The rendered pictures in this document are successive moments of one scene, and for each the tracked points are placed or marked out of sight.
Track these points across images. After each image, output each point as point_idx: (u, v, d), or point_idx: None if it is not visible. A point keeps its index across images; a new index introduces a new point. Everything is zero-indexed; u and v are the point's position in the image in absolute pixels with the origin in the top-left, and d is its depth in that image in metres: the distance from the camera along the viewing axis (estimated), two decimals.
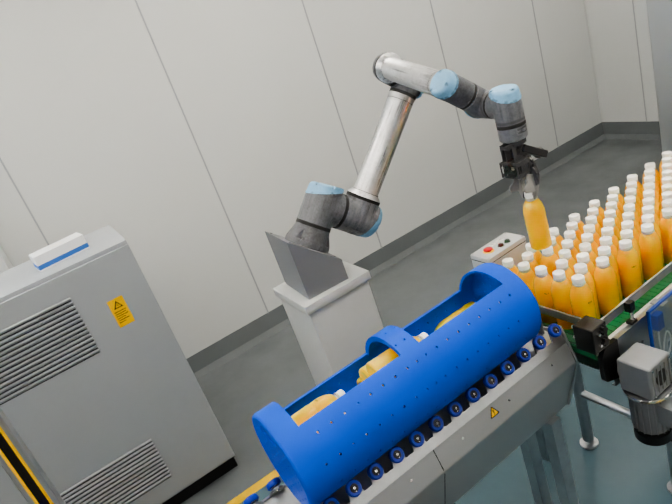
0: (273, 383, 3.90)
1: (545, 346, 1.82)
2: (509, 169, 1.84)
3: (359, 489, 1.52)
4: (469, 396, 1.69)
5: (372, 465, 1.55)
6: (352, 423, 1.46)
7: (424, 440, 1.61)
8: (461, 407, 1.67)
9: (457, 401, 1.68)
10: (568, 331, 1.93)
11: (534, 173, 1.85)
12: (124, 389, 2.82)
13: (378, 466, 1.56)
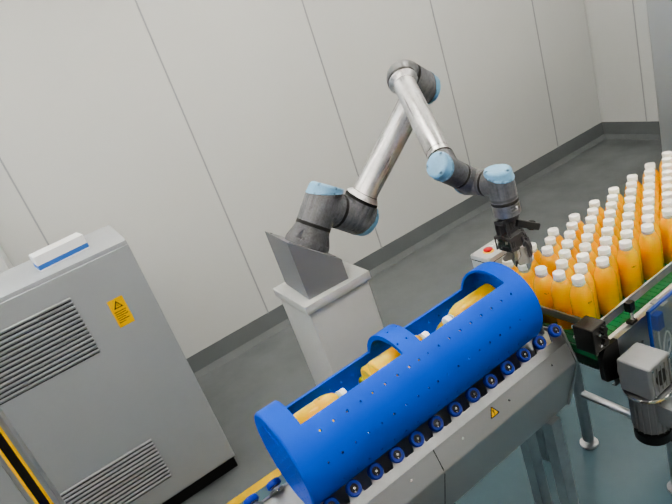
0: (273, 383, 3.90)
1: (545, 346, 1.82)
2: (503, 243, 1.93)
3: (358, 491, 1.52)
4: (468, 394, 1.69)
5: (374, 464, 1.55)
6: (354, 421, 1.46)
7: (423, 442, 1.61)
8: (461, 409, 1.67)
9: (459, 403, 1.68)
10: (568, 331, 1.93)
11: (527, 246, 1.94)
12: (124, 389, 2.82)
13: (379, 467, 1.55)
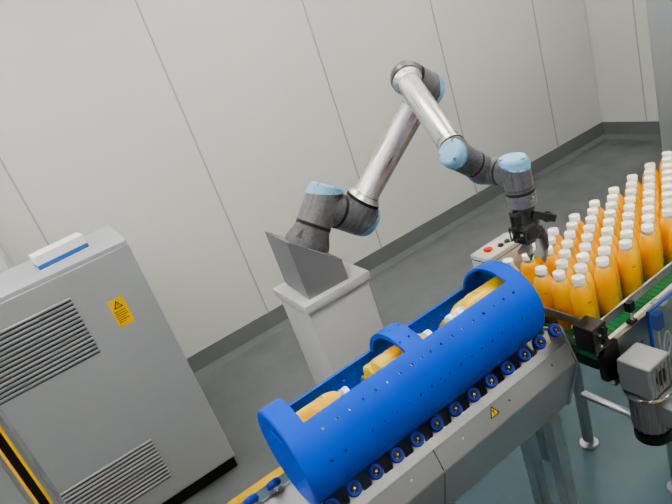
0: (273, 383, 3.90)
1: (544, 347, 1.81)
2: (518, 235, 1.85)
3: (357, 492, 1.52)
4: (468, 392, 1.70)
5: (376, 464, 1.56)
6: (357, 419, 1.46)
7: (422, 445, 1.61)
8: (460, 411, 1.67)
9: (461, 405, 1.68)
10: (568, 331, 1.93)
11: (543, 238, 1.86)
12: (124, 389, 2.82)
13: (380, 469, 1.55)
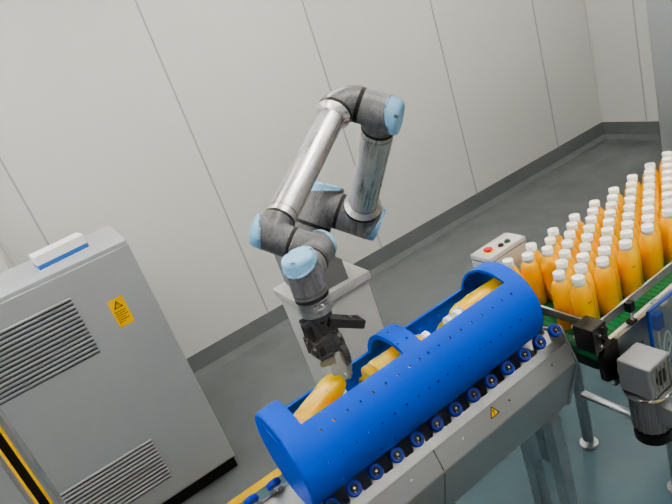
0: (273, 383, 3.90)
1: (545, 346, 1.82)
2: (311, 348, 1.49)
3: (358, 491, 1.52)
4: (468, 394, 1.69)
5: (374, 464, 1.55)
6: (354, 421, 1.46)
7: (423, 443, 1.61)
8: (461, 409, 1.67)
9: (459, 403, 1.68)
10: (568, 331, 1.93)
11: (343, 352, 1.50)
12: (124, 389, 2.82)
13: (379, 467, 1.55)
